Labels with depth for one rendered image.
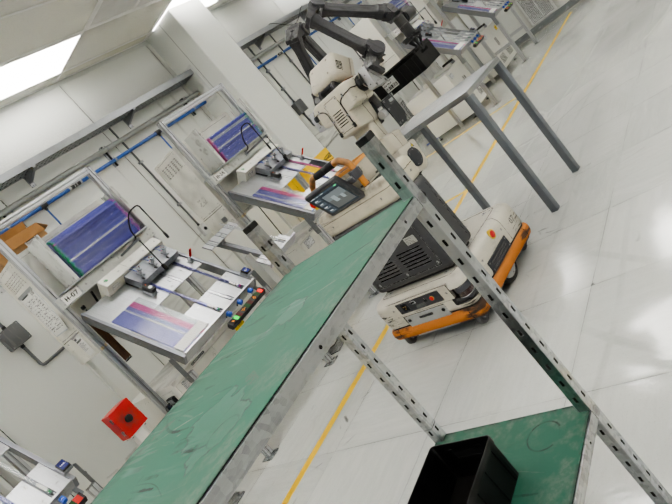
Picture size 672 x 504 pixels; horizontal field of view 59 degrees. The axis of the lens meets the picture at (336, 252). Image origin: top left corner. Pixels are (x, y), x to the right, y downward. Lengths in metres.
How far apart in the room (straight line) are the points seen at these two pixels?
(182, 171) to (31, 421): 2.11
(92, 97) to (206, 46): 1.28
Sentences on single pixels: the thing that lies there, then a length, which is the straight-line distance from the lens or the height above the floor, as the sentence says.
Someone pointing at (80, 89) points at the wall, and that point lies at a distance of 6.31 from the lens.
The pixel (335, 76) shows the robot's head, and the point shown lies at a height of 1.28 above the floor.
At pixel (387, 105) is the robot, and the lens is 3.07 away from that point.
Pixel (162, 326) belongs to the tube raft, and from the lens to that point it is 3.42.
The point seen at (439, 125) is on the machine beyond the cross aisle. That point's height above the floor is 0.17.
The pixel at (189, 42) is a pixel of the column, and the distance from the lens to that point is 6.67.
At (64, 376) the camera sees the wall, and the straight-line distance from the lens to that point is 5.11.
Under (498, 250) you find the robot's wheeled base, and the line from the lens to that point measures 2.93.
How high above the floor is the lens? 1.18
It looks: 11 degrees down
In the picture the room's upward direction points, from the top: 41 degrees counter-clockwise
